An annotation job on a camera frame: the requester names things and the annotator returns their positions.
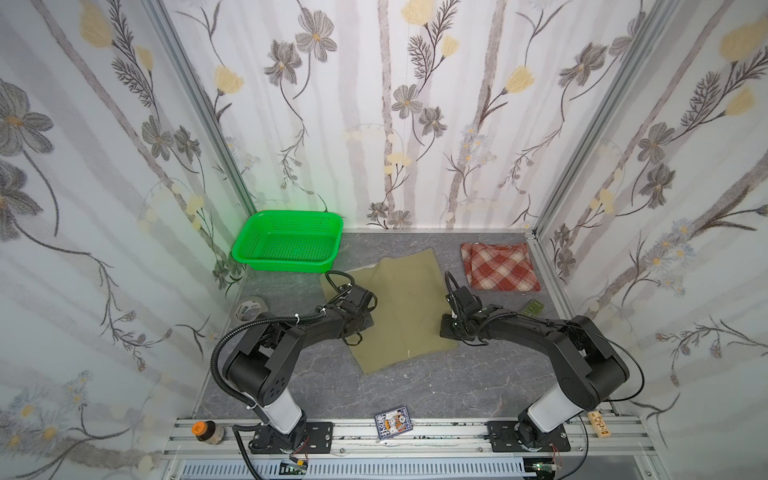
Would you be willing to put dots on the clear tape roll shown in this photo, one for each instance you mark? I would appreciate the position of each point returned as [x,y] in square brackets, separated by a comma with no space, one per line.
[248,309]

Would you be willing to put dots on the small wooden block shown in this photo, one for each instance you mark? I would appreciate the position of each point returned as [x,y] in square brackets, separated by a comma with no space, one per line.
[599,424]

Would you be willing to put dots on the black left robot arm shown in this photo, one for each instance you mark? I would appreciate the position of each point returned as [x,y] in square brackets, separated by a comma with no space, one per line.
[344,287]

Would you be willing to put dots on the green plastic basket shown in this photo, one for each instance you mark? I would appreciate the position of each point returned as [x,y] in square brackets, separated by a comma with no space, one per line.
[289,241]

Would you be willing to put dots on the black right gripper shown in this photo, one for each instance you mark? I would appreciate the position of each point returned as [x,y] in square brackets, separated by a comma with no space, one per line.
[462,305]

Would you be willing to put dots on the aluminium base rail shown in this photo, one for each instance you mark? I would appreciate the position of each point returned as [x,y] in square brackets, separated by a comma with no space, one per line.
[357,438]

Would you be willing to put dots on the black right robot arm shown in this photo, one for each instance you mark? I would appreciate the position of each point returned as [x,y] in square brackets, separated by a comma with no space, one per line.
[588,366]

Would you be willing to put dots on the blue patterned card box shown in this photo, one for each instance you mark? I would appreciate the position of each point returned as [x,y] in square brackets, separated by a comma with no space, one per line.
[393,422]

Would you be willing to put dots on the small green box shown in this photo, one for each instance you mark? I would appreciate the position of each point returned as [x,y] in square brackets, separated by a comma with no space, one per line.
[533,308]

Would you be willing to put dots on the olive khaki skirt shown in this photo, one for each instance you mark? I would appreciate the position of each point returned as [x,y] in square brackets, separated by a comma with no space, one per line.
[411,300]

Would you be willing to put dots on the white slotted cable duct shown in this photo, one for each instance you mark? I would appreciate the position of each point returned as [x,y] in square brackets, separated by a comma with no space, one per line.
[408,468]

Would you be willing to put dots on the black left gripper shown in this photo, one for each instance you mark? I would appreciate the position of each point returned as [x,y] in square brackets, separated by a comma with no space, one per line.
[360,302]

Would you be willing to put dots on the red plaid skirt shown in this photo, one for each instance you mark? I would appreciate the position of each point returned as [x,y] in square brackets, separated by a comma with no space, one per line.
[506,268]

